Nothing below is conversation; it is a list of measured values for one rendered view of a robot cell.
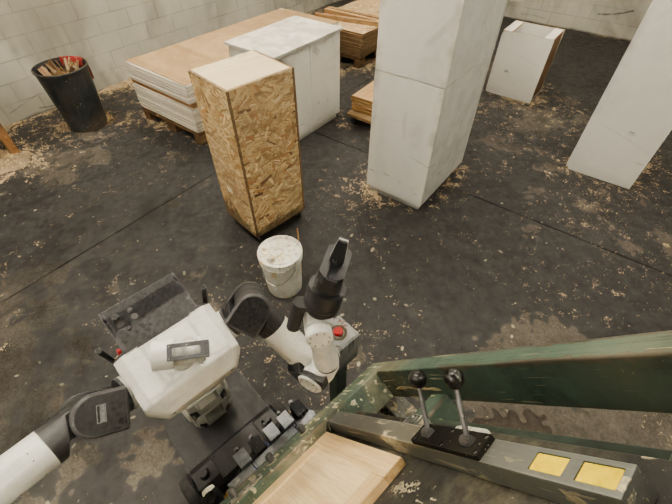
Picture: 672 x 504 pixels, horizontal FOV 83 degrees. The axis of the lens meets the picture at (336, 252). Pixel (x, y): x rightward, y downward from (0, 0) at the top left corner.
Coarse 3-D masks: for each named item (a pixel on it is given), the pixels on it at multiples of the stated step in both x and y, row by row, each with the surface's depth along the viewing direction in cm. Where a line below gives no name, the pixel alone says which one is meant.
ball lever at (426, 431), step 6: (414, 372) 77; (420, 372) 77; (408, 378) 78; (414, 378) 76; (420, 378) 76; (426, 378) 77; (414, 384) 76; (420, 384) 76; (420, 390) 77; (420, 396) 77; (420, 402) 76; (426, 414) 76; (426, 420) 75; (426, 426) 75; (426, 432) 74; (432, 432) 74
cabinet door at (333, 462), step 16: (320, 448) 114; (336, 448) 106; (352, 448) 99; (368, 448) 93; (304, 464) 111; (320, 464) 104; (336, 464) 98; (352, 464) 92; (368, 464) 86; (384, 464) 82; (400, 464) 80; (288, 480) 108; (304, 480) 102; (320, 480) 95; (336, 480) 90; (352, 480) 85; (368, 480) 80; (384, 480) 77; (272, 496) 106; (288, 496) 99; (304, 496) 93; (320, 496) 88; (336, 496) 84; (352, 496) 79; (368, 496) 75
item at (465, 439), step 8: (448, 368) 68; (456, 368) 67; (448, 376) 66; (456, 376) 66; (464, 376) 67; (448, 384) 66; (456, 384) 66; (456, 392) 66; (456, 400) 66; (464, 416) 65; (464, 424) 65; (464, 432) 65; (464, 440) 64; (472, 440) 63
